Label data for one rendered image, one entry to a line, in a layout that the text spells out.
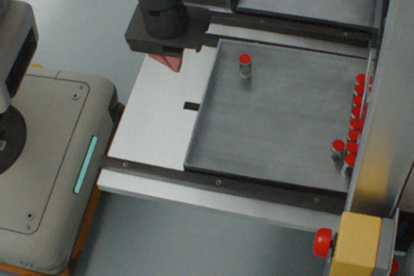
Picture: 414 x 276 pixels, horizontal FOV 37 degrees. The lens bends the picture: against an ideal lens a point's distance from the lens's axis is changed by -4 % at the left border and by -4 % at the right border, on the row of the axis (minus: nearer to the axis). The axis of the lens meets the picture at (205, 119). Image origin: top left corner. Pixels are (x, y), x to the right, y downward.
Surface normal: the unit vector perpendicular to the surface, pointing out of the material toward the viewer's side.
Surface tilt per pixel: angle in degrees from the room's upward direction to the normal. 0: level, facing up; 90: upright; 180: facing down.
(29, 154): 0
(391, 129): 90
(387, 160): 90
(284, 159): 0
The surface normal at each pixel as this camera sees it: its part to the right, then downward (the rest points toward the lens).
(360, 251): -0.08, -0.54
